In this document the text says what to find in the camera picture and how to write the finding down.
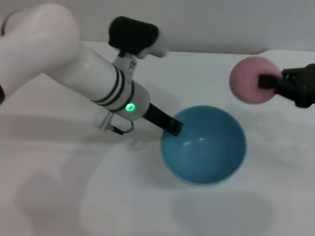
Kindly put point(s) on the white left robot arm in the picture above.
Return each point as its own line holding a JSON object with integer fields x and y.
{"x": 56, "y": 56}

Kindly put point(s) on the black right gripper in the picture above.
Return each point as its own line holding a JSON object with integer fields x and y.
{"x": 300, "y": 86}

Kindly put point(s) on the blue bowl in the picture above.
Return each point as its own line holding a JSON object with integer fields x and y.
{"x": 204, "y": 152}

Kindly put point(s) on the black and white wrist camera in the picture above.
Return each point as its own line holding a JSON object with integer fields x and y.
{"x": 133, "y": 34}

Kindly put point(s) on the pink toy peach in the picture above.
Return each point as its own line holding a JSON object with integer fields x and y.
{"x": 246, "y": 81}

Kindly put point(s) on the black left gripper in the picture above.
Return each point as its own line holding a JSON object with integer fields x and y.
{"x": 158, "y": 116}

